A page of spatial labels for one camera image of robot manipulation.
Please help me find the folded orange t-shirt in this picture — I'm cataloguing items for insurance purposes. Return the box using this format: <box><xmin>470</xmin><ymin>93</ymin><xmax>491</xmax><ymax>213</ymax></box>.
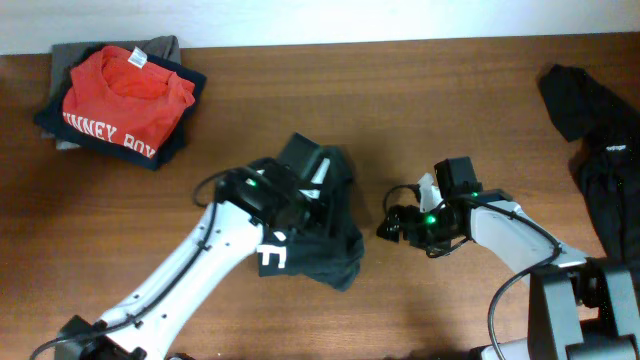
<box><xmin>62</xmin><ymin>46</ymin><xmax>195</xmax><ymax>159</ymax></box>

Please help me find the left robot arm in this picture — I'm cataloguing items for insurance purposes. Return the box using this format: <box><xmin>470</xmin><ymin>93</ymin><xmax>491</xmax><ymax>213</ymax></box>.
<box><xmin>33</xmin><ymin>134</ymin><xmax>335</xmax><ymax>359</ymax></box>

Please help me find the folded navy t-shirt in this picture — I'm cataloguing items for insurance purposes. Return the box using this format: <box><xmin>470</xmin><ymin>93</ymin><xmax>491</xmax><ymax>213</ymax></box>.
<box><xmin>59</xmin><ymin>55</ymin><xmax>206</xmax><ymax>170</ymax></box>

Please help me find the folded grey t-shirt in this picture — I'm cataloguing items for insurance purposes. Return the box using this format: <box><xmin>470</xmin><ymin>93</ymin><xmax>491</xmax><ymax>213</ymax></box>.
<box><xmin>40</xmin><ymin>34</ymin><xmax>183</xmax><ymax>151</ymax></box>

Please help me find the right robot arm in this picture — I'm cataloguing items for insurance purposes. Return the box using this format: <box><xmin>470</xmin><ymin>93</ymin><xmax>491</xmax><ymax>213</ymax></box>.
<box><xmin>376</xmin><ymin>157</ymin><xmax>639</xmax><ymax>359</ymax></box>

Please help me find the black clothes pile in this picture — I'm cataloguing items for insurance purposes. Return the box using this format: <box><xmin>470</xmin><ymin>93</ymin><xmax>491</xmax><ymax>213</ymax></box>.
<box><xmin>538</xmin><ymin>64</ymin><xmax>639</xmax><ymax>282</ymax></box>

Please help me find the dark green t-shirt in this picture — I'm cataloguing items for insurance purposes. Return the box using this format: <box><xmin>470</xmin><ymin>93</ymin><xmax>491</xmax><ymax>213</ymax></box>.
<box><xmin>258</xmin><ymin>147</ymin><xmax>365</xmax><ymax>292</ymax></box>

